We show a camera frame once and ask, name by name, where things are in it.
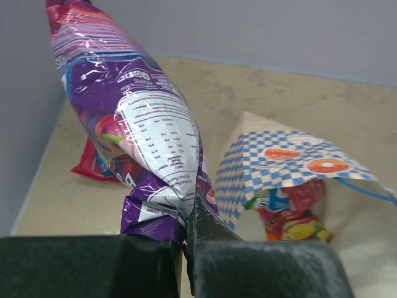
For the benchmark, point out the green spring tea candy packet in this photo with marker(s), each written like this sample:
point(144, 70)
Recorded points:
point(260, 200)

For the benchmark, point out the pink snack packet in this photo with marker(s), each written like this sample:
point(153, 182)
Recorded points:
point(88, 167)

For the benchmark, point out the blue checkered paper bag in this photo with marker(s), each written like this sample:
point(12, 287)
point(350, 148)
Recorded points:
point(263, 154)

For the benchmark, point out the blue fruit snack packet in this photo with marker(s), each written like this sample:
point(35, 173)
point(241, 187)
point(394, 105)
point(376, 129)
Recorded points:
point(104, 167)

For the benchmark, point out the purple snack packet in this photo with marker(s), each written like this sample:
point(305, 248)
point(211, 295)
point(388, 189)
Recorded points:
point(137, 119)

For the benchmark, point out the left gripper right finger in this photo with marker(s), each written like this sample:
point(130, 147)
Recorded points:
point(222, 264)

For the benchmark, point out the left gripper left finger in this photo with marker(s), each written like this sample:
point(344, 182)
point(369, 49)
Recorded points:
point(90, 266)

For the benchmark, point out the orange fruit candy packet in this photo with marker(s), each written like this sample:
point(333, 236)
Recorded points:
point(285, 225)

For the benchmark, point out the blue small snack packet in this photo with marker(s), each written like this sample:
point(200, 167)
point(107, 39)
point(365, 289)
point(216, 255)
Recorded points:
point(278, 201)

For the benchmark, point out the red small snack packet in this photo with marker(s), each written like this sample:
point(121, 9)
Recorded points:
point(305, 196)

